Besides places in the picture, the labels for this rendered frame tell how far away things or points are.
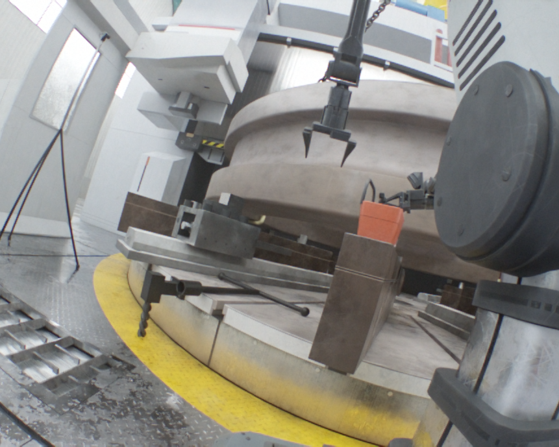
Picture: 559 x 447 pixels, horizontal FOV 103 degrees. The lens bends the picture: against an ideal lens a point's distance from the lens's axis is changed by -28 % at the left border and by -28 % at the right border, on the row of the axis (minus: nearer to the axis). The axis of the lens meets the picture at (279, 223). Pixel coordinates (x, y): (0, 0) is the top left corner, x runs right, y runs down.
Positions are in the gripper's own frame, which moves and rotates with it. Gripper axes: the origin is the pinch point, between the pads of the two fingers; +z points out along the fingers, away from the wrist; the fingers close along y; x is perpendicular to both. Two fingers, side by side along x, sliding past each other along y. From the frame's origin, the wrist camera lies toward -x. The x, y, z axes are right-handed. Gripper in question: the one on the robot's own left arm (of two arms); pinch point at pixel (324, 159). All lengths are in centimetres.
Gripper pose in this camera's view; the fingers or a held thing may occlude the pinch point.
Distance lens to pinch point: 84.3
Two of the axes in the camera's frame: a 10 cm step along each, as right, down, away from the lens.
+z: -1.9, 8.8, 4.4
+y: -9.6, -2.6, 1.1
